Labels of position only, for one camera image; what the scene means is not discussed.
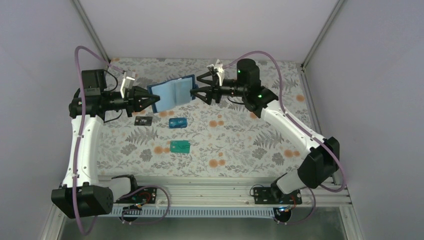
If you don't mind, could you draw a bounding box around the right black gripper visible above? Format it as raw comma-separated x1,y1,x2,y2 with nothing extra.
190,71,247,105

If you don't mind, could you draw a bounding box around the black credit card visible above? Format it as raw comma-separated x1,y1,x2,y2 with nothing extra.
134,116,153,126

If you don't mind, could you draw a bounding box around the blue card holder wallet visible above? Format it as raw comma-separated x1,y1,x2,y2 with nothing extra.
147,74,198,114

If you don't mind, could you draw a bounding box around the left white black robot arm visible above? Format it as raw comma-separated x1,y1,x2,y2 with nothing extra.
51,69,160,219

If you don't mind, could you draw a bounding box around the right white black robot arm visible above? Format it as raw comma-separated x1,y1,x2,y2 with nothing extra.
190,58,342,204

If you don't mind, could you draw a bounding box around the floral patterned table mat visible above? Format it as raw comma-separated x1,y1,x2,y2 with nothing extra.
75,56,327,178

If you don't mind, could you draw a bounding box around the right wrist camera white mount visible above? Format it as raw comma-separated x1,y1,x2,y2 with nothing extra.
206,58,225,87

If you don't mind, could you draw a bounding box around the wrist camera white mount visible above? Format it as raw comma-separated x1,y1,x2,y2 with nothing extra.
119,70,137,99
206,58,225,87

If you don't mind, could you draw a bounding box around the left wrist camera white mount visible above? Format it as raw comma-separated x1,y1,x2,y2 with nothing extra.
119,70,137,99

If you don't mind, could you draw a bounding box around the aluminium rail frame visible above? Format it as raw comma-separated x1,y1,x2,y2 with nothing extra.
54,174,353,208

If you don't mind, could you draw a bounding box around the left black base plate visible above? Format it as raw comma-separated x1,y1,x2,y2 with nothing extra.
115,187,158,205

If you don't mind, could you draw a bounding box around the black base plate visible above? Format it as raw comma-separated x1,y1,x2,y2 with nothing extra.
250,186,303,205
115,187,158,205

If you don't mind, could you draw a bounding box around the grey slotted cable duct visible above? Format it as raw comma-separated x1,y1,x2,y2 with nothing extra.
103,206,275,219

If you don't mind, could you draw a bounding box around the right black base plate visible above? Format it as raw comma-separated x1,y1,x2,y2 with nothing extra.
250,186,303,205

